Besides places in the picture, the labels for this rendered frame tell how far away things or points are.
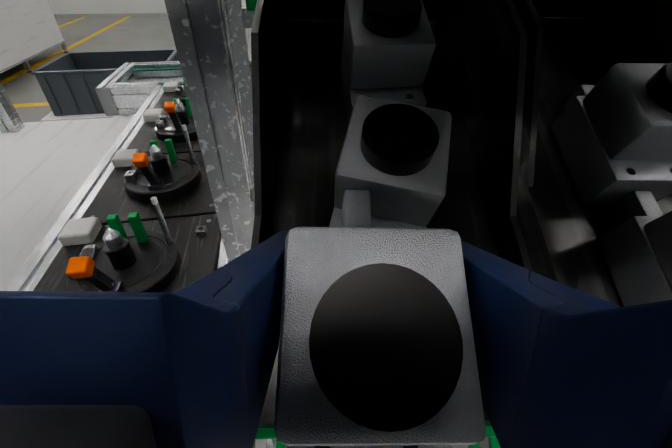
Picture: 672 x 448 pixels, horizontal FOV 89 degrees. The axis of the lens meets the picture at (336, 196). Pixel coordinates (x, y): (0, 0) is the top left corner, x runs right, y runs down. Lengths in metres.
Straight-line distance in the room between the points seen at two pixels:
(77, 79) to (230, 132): 2.10
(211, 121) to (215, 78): 0.02
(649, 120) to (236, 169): 0.21
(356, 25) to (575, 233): 0.17
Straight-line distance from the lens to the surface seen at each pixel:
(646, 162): 0.26
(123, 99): 1.47
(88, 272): 0.47
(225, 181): 0.20
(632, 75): 0.25
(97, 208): 0.75
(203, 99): 0.17
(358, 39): 0.19
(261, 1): 0.20
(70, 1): 11.61
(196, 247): 0.59
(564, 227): 0.24
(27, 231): 0.98
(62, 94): 2.33
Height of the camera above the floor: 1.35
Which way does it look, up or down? 36 degrees down
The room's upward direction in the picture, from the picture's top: 1 degrees clockwise
